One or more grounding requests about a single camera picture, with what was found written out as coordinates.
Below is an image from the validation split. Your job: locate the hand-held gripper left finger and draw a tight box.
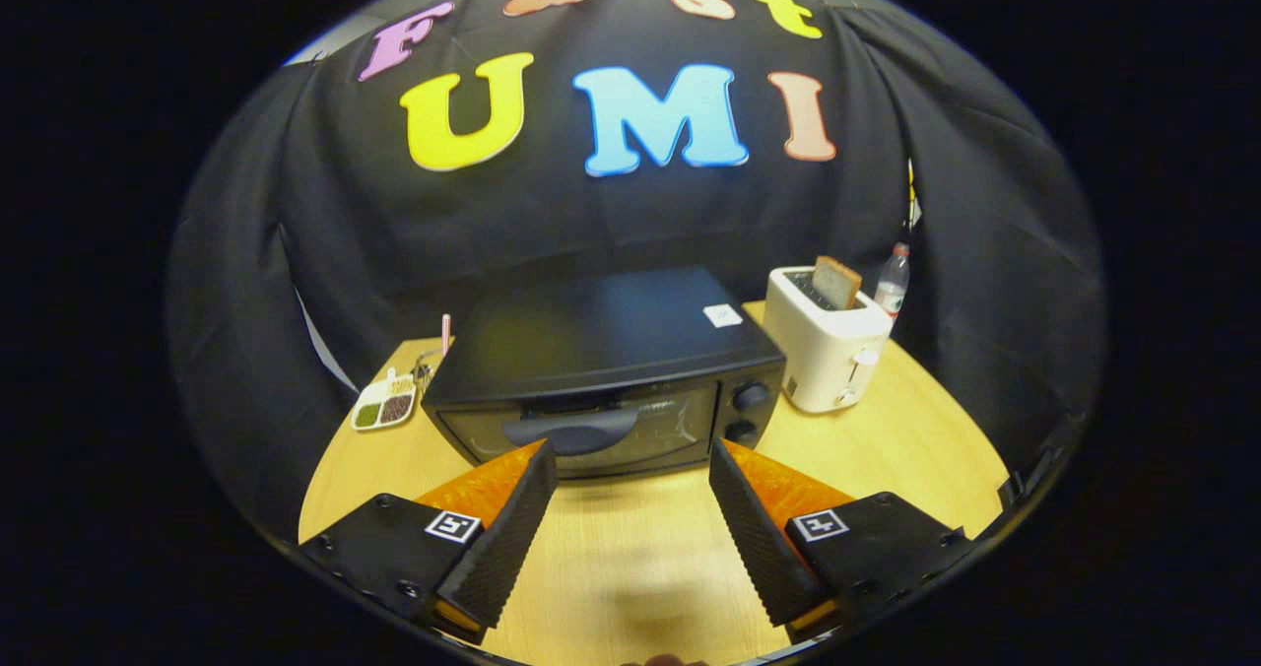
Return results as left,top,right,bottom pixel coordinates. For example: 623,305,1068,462
299,437,559,645

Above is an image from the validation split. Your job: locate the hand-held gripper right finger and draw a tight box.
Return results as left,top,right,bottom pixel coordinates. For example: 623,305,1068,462
707,437,976,644

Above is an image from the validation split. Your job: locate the black toaster oven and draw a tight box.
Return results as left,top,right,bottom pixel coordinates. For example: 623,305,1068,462
422,265,787,480

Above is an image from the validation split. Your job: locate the white pop-up toaster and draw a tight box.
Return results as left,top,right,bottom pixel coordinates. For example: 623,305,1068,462
763,265,894,415

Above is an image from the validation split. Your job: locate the white divided dish of beans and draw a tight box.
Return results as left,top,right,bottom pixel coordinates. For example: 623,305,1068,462
351,370,419,433

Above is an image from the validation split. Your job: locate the brown bread slice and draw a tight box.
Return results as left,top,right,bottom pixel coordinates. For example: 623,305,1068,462
811,255,864,310

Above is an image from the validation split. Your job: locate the clear red label water bottle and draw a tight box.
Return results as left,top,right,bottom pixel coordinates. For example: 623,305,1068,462
874,242,912,322

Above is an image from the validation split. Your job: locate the black backdrop cloth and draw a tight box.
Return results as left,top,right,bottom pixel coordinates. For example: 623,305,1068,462
166,0,1104,549

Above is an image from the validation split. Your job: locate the pink handled wire strainer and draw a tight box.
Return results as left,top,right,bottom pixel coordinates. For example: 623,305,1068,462
414,313,454,391

